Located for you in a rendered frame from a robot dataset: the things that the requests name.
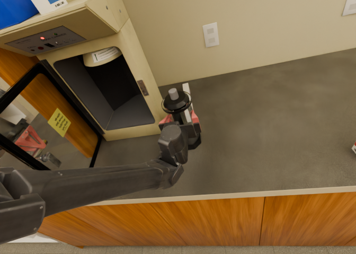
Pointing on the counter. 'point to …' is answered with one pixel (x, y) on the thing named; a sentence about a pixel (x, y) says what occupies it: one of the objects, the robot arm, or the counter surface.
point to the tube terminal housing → (117, 11)
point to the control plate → (64, 34)
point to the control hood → (107, 20)
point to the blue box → (15, 6)
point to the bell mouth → (101, 56)
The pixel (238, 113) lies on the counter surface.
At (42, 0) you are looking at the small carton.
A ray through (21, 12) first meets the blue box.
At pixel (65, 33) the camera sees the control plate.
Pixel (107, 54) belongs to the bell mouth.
